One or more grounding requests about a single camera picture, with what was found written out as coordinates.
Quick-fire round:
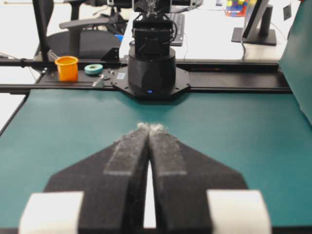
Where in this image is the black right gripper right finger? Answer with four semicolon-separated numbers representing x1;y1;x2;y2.
148;123;272;234

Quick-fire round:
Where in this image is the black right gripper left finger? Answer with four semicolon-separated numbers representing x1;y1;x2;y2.
19;122;150;234

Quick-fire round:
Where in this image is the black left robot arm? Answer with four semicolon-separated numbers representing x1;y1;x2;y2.
18;0;187;234

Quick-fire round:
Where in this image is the teal tape roll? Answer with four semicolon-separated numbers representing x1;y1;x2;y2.
84;64;103;75

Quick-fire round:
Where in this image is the orange plastic cup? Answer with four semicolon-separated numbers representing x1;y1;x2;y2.
55;56;78;82

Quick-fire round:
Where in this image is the black office chair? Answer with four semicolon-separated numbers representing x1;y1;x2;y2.
32;0;123;61

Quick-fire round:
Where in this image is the black keyboard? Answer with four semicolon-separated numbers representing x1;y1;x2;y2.
166;13;185;46

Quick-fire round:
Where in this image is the teal side panel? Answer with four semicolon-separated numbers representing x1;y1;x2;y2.
279;0;312;122

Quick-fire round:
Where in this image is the black computer monitor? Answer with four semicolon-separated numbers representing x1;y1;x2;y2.
232;0;276;46

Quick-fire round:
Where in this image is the colourful cube box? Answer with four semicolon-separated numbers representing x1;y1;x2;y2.
225;0;257;17

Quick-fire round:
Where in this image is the black aluminium rail frame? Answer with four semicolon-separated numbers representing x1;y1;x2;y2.
0;58;291;94

